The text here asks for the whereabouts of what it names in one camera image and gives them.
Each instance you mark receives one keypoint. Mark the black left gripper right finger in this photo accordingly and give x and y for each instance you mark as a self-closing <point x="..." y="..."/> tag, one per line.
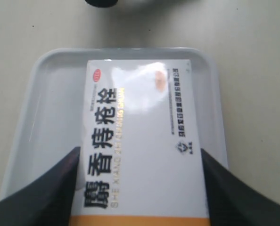
<point x="231" y="202"/>

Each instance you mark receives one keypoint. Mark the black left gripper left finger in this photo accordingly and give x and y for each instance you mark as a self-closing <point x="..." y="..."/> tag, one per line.
<point x="47" y="201"/>

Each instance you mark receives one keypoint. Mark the white medicine box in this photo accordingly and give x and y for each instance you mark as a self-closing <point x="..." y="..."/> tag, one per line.
<point x="140" y="161"/>

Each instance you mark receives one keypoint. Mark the black handheld barcode scanner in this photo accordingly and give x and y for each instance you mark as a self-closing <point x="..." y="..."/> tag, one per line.
<point x="102" y="3"/>

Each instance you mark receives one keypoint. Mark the white plastic tray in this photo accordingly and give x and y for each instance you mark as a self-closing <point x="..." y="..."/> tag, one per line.
<point x="49" y="126"/>

